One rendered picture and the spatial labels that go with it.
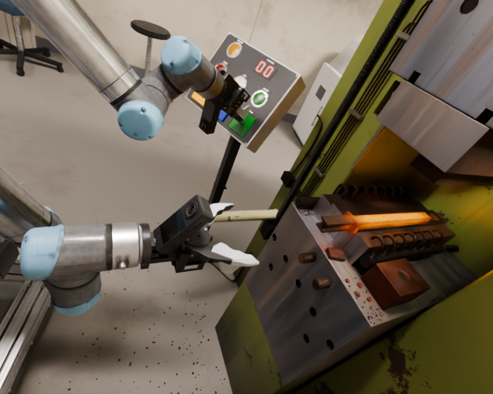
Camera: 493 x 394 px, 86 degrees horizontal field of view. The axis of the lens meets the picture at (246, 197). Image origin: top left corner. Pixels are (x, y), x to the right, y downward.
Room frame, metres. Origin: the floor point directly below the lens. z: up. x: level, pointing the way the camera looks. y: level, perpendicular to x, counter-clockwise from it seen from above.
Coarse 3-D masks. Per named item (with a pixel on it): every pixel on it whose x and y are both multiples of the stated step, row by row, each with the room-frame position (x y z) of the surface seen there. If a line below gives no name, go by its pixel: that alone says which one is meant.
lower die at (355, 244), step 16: (320, 208) 0.65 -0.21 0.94; (336, 208) 0.62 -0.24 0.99; (352, 208) 0.65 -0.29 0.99; (368, 208) 0.69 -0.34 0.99; (384, 208) 0.73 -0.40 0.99; (400, 208) 0.77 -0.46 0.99; (416, 208) 0.82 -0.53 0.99; (384, 224) 0.62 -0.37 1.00; (400, 224) 0.66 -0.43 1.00; (416, 224) 0.70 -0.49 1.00; (432, 224) 0.76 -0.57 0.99; (336, 240) 0.57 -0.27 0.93; (352, 240) 0.54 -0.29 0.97; (368, 240) 0.54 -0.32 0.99; (384, 240) 0.57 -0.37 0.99; (400, 240) 0.60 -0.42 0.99; (448, 240) 0.76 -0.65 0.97; (352, 256) 0.52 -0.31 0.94
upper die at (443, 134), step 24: (408, 96) 0.64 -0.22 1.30; (432, 96) 0.61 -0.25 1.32; (384, 120) 0.65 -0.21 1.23; (408, 120) 0.61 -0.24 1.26; (432, 120) 0.58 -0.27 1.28; (456, 120) 0.55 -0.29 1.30; (408, 144) 0.58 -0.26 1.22; (432, 144) 0.55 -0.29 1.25; (456, 144) 0.53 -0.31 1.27; (480, 144) 0.52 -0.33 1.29; (456, 168) 0.52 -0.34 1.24; (480, 168) 0.58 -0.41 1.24
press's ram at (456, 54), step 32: (448, 0) 0.68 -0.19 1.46; (480, 0) 0.64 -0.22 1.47; (416, 32) 0.70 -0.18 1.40; (448, 32) 0.65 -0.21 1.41; (480, 32) 0.61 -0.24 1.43; (416, 64) 0.66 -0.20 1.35; (448, 64) 0.62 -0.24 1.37; (480, 64) 0.58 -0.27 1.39; (448, 96) 0.58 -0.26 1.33; (480, 96) 0.55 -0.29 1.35
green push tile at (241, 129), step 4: (248, 116) 0.83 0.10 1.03; (252, 116) 0.83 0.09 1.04; (232, 120) 0.84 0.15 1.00; (236, 120) 0.83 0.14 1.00; (248, 120) 0.83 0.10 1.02; (252, 120) 0.82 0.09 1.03; (232, 124) 0.83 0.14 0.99; (236, 124) 0.82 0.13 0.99; (240, 124) 0.82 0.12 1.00; (244, 124) 0.82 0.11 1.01; (248, 124) 0.82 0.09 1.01; (252, 124) 0.82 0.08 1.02; (232, 128) 0.82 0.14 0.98; (236, 128) 0.82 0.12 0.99; (240, 128) 0.81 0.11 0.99; (244, 128) 0.81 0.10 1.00; (248, 128) 0.81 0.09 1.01; (236, 132) 0.81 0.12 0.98; (240, 132) 0.80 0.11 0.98; (244, 132) 0.80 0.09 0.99; (240, 136) 0.80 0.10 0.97
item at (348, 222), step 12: (324, 216) 0.52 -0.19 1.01; (336, 216) 0.55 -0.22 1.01; (348, 216) 0.57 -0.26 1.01; (360, 216) 0.60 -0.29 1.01; (372, 216) 0.63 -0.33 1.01; (384, 216) 0.65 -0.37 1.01; (396, 216) 0.68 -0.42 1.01; (408, 216) 0.71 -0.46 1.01; (420, 216) 0.75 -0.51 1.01; (324, 228) 0.51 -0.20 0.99; (336, 228) 0.53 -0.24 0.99; (348, 228) 0.55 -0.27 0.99
